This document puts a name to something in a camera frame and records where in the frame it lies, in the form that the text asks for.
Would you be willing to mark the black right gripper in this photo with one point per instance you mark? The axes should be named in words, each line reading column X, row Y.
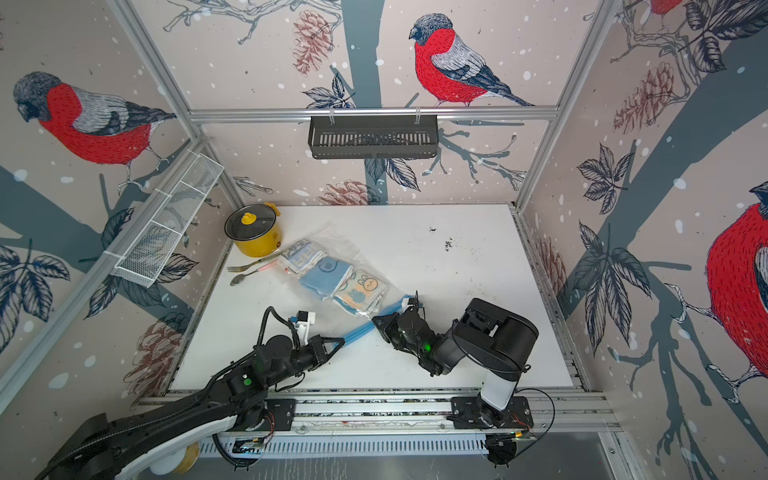
column 387, row 328

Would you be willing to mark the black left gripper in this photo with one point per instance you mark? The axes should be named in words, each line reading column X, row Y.
column 318, row 351

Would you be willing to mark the blue towel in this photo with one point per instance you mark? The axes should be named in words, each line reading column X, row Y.
column 326, row 277

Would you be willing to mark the clear vacuum bag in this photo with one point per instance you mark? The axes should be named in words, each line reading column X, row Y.
column 331, row 319

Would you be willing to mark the bunny print towel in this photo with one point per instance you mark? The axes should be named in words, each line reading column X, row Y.
column 361, row 293

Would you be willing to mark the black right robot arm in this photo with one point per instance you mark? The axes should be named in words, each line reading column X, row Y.
column 491, row 337

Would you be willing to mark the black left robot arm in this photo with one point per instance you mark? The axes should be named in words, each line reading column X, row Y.
column 234, row 399

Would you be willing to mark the yellow electric pot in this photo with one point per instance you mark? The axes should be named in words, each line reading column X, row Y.
column 265, row 245

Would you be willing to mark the glass lid yellow knob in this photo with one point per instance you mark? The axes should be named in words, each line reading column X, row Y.
column 251, row 222

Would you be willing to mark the tin can white lid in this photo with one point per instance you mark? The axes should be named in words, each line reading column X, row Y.
column 177, row 463

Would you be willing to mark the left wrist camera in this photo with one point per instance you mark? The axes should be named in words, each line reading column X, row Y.
column 302, row 323

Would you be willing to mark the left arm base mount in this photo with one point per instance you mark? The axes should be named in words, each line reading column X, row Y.
column 271, row 415

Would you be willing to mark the pink handled spoon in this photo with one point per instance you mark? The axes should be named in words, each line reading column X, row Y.
column 241, row 277

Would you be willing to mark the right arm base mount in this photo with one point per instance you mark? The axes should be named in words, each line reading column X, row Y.
column 474, row 413

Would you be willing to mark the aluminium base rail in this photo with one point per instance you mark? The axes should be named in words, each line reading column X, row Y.
column 426, row 411

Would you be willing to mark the white wire mesh shelf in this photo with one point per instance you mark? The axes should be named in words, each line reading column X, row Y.
column 151, row 257

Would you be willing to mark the black hanging wire basket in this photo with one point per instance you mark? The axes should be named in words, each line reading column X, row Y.
column 374, row 137

